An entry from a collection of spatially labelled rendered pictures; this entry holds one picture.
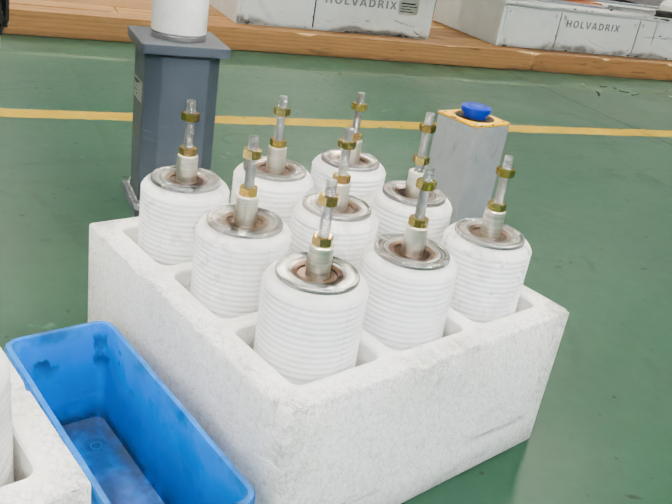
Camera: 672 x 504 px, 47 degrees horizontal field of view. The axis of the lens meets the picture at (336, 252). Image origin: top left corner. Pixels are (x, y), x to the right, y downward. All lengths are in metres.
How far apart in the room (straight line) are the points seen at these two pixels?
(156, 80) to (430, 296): 0.73
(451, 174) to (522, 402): 0.33
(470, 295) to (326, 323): 0.22
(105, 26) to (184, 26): 1.45
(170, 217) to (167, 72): 0.52
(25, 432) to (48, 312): 0.50
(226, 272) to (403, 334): 0.18
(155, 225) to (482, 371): 0.37
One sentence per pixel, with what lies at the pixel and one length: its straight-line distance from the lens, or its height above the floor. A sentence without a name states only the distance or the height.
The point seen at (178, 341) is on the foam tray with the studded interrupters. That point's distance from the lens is 0.76.
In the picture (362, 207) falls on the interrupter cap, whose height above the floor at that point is 0.25.
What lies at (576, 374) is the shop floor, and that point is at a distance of 1.14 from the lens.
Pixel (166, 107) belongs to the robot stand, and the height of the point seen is 0.20.
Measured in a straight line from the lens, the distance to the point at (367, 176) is 0.95.
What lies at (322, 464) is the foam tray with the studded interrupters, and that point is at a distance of 0.70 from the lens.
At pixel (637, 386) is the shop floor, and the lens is 1.17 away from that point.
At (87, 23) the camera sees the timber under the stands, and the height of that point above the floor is 0.05.
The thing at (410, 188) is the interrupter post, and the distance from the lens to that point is 0.90.
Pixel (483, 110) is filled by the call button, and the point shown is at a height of 0.33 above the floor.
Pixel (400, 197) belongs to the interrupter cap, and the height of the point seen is 0.25.
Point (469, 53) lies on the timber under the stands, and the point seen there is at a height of 0.05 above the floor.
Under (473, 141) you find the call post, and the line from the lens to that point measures 1.02.
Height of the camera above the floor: 0.56
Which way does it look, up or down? 25 degrees down
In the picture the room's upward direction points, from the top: 9 degrees clockwise
